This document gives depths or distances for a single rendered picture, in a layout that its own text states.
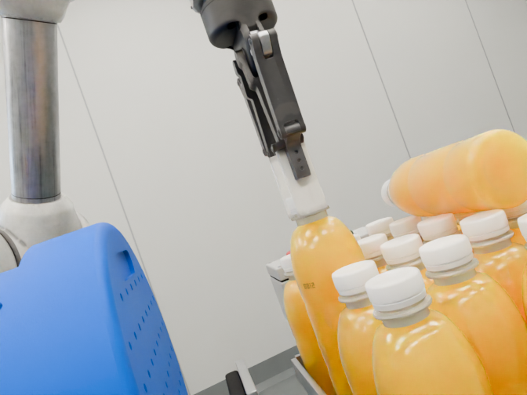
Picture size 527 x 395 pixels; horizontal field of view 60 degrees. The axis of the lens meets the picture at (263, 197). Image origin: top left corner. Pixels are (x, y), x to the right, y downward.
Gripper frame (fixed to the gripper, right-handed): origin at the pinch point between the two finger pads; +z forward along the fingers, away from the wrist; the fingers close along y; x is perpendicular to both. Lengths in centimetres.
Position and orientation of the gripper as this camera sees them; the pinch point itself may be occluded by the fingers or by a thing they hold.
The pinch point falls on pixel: (296, 183)
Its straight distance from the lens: 47.1
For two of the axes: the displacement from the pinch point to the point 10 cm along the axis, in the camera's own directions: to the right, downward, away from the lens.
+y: 1.4, -0.7, -9.9
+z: 3.3, 9.4, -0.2
